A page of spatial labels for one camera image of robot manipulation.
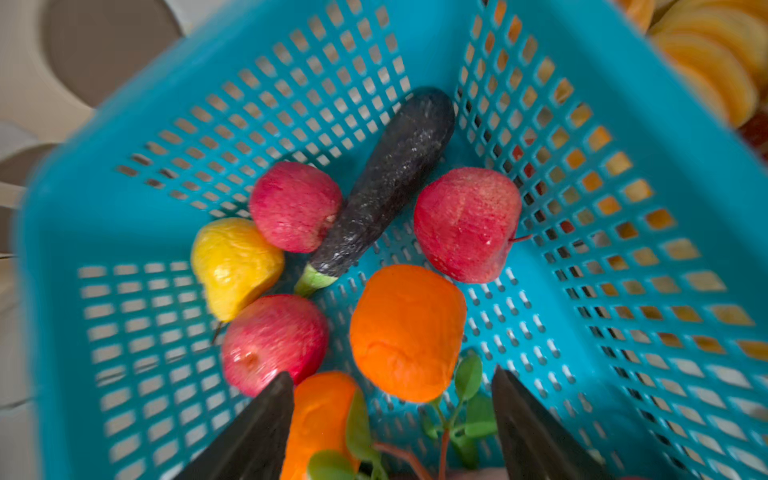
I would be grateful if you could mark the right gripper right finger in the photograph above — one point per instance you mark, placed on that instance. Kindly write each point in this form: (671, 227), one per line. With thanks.
(534, 444)

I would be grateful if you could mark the small orange persimmon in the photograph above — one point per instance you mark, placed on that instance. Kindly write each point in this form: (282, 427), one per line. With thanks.
(321, 407)

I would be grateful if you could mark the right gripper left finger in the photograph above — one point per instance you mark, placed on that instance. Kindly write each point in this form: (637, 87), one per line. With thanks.
(253, 445)

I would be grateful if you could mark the red apple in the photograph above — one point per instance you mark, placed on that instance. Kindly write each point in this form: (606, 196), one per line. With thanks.
(466, 223)
(294, 205)
(275, 334)

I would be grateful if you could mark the yellow lemon pear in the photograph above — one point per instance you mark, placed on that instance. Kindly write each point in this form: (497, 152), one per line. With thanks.
(235, 264)

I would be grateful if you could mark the orange fruit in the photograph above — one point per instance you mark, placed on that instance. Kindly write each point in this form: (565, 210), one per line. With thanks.
(406, 332)

